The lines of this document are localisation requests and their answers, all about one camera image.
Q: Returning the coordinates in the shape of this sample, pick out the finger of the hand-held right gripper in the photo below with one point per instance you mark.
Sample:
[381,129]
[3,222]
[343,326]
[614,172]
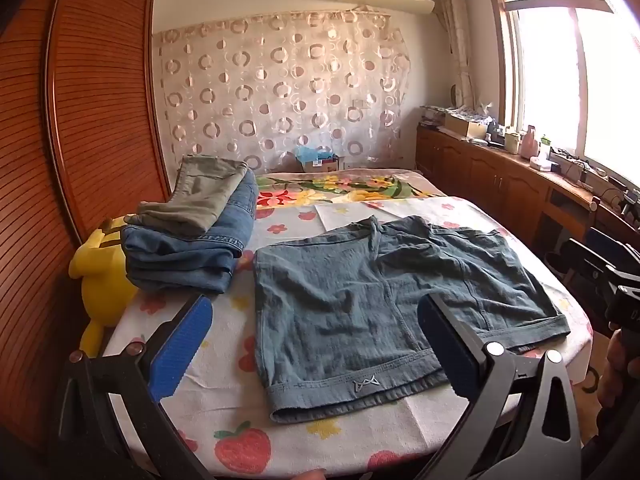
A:
[580,262]
[612,245]

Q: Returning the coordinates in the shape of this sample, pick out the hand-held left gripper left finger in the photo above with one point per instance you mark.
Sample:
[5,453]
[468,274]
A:
[180,350]

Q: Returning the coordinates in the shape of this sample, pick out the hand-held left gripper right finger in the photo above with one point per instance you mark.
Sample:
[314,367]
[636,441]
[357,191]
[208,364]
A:
[445,355]

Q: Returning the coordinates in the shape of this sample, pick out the blue-grey shorts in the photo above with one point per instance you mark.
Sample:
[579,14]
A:
[350,310]

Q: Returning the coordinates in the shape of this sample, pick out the folded olive pants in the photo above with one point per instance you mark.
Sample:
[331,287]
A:
[200,195]

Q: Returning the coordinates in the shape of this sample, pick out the person's right hand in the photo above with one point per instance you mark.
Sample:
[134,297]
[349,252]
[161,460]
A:
[617,370]

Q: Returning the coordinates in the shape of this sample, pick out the fruit-print bed sheet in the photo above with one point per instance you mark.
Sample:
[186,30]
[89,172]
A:
[210,400]

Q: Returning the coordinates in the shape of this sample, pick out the folded blue jeans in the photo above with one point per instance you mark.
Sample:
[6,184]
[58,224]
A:
[190,255]

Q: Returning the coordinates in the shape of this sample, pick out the yellow plush toy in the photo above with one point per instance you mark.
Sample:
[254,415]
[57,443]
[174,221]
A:
[102,280]

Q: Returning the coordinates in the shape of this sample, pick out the tissue box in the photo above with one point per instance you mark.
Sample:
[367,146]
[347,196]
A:
[540,163]

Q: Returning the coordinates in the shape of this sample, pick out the pink bottle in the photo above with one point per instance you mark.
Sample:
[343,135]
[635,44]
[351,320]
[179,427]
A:
[531,142]

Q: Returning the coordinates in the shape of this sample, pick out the white jar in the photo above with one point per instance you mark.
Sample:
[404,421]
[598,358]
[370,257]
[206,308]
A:
[513,141]

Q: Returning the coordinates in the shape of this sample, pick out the flat cardboard box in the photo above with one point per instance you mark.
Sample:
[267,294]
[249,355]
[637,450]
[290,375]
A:
[465,125]

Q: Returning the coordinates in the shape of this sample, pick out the wooden-framed window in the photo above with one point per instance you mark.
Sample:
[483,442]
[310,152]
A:
[555,70]

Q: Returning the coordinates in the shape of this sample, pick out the floral blanket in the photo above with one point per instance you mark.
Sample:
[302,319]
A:
[350,185]

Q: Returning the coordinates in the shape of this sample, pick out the pile of plastic-wrapped clutter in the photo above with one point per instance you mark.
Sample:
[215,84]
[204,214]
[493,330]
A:
[432,114]

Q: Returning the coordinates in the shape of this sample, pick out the cardboard box with blue cloth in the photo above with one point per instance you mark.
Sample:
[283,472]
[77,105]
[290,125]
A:
[312,154]

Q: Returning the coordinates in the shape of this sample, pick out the wooden slatted wardrobe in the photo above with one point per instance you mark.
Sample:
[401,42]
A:
[100,110]

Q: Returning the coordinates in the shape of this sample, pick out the patterned window curtain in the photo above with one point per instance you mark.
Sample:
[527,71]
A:
[457,35]

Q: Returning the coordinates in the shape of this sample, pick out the circle-patterned wall curtain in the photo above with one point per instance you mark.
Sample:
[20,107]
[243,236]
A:
[280,85]

